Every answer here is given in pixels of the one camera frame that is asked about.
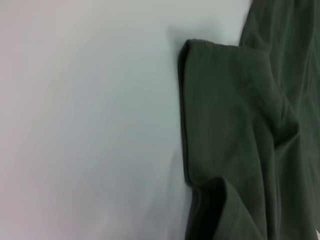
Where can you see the dark green FREE t-shirt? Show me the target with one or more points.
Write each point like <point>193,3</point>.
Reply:
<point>237,125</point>

